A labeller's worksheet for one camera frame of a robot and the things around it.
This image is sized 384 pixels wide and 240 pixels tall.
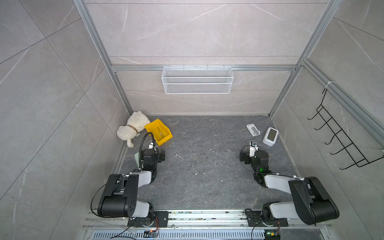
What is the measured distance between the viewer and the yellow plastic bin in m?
1.04

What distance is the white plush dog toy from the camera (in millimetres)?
1006

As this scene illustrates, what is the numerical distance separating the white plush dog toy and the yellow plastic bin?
0.03 meters
